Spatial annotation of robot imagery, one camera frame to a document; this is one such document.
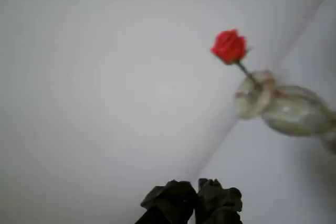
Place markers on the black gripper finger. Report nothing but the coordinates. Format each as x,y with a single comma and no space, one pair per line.
218,205
168,203

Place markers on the red rose with stem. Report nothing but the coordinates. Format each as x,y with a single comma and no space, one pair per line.
228,45

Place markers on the green white marble vase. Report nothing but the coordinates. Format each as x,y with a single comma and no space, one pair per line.
288,113

